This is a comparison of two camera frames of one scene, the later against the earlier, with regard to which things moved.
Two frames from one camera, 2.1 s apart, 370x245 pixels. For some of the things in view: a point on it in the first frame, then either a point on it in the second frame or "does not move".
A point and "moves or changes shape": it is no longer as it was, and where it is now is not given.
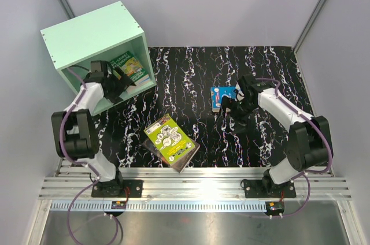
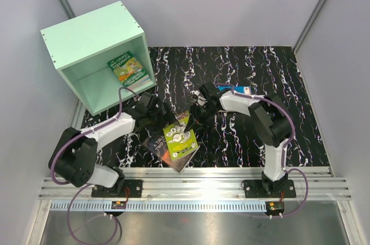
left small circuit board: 117,204 does not move
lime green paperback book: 171,140 moves or changes shape
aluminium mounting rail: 69,181 does not move
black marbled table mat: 185,75 does not move
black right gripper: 242,123 to 195,117
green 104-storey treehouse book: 128,63 does not move
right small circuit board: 275,206 does not move
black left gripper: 123,83 to 165,120
